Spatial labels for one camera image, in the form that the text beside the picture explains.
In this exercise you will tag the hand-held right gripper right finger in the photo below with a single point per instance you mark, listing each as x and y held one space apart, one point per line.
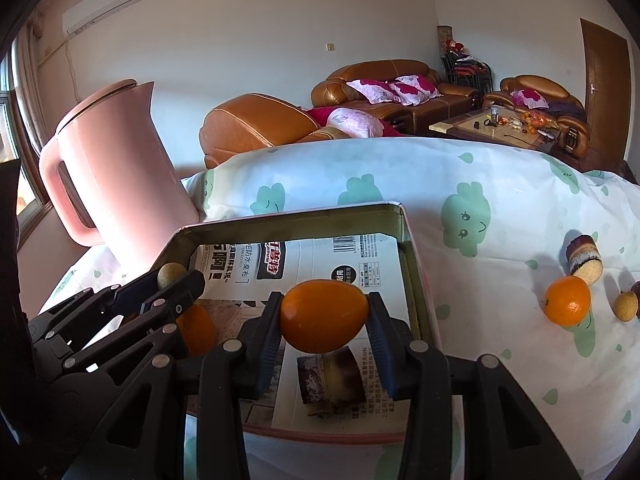
382 347

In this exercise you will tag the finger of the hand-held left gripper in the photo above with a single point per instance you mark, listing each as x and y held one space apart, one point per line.
180 292
127 296

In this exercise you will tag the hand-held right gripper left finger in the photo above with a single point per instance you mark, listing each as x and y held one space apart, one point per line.
265 345

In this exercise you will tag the orange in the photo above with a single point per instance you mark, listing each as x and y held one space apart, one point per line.
567 300
200 332
322 315

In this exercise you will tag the pink metal tin box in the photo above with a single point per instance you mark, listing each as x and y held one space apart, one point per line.
417 300

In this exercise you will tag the printed paper lining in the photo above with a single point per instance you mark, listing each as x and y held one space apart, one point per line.
320 265

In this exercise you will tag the pink electric kettle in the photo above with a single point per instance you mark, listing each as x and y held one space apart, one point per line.
115 160

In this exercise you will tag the brown leather armchair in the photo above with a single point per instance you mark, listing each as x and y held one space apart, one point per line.
250 125
530 82

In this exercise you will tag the white green cloud tablecloth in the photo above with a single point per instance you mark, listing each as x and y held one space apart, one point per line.
525 200

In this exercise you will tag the pale pink pillow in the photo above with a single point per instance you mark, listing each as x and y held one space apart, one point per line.
352 122

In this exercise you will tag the red blanket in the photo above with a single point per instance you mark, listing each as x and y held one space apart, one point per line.
320 112

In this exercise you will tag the beige curtain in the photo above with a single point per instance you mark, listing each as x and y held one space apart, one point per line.
32 85

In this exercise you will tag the glass top coffee table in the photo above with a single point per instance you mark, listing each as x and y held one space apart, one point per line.
470 127

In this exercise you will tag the white magenta floral pillow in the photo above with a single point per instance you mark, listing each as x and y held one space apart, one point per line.
415 89
529 98
372 92

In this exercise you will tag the pile of tangerines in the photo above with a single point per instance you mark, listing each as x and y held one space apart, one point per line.
537 120

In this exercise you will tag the brown leather three-seat sofa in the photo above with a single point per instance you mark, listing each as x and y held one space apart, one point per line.
380 67

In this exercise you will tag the stacked black chairs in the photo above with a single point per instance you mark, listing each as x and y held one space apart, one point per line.
465 75

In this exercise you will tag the white air conditioner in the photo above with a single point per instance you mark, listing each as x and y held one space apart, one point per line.
105 2

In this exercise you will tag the purple cloth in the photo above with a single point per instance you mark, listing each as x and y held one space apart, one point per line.
565 109

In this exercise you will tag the tall patterned cylinder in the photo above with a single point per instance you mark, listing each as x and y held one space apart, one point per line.
444 40

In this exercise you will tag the brown wooden door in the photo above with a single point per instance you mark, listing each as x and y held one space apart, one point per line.
605 85

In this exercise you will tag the wooden frame window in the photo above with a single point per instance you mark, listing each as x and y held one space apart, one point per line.
20 195

